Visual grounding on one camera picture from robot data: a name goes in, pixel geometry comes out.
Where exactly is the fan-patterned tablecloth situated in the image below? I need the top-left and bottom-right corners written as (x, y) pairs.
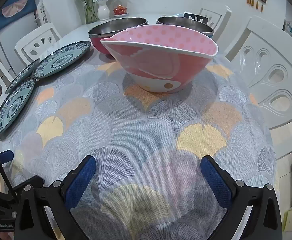
top-left (0, 52), bottom-right (279, 240)

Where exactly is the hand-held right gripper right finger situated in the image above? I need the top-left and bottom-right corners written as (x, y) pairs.
top-left (200, 155), bottom-right (283, 240)

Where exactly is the white ceramic vase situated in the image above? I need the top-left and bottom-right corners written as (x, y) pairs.
top-left (97, 1), bottom-right (110, 21)

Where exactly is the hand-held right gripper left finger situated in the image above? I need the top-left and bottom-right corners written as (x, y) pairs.
top-left (15, 155), bottom-right (97, 240)

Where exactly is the steel bowl blue outside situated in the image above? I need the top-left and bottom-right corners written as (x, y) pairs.
top-left (156, 16), bottom-right (214, 39)

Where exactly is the blue patterned plate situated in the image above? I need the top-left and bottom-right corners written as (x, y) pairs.
top-left (32, 41), bottom-right (92, 79)
top-left (0, 78), bottom-right (36, 135)
top-left (5, 58), bottom-right (40, 94)

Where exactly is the steel bowl red outside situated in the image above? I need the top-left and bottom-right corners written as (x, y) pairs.
top-left (88, 17), bottom-right (149, 58)

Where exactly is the pink dotted bowl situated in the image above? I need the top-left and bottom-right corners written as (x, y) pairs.
top-left (100, 24), bottom-right (218, 94)

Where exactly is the red lidded teacup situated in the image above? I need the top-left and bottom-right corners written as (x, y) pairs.
top-left (113, 5), bottom-right (129, 17)

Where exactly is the white cabinet blue cloth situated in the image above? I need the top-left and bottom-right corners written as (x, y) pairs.
top-left (0, 17), bottom-right (44, 68)

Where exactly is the glass vase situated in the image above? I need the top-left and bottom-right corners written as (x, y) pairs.
top-left (85, 1), bottom-right (98, 24)

